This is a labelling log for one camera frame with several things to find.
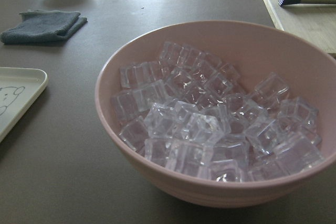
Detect pink bowl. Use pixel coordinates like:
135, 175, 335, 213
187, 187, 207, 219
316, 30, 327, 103
95, 20, 335, 208

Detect grey folded cloth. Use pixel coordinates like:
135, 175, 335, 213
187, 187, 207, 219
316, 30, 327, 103
1, 10, 87, 44

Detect cream serving tray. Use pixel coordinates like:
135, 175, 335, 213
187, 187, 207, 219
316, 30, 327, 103
1, 67, 48, 140

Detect clear ice cubes pile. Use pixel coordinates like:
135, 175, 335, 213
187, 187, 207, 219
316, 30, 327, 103
111, 41, 324, 182

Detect wooden cutting board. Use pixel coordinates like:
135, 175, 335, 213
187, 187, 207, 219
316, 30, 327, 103
263, 0, 335, 57

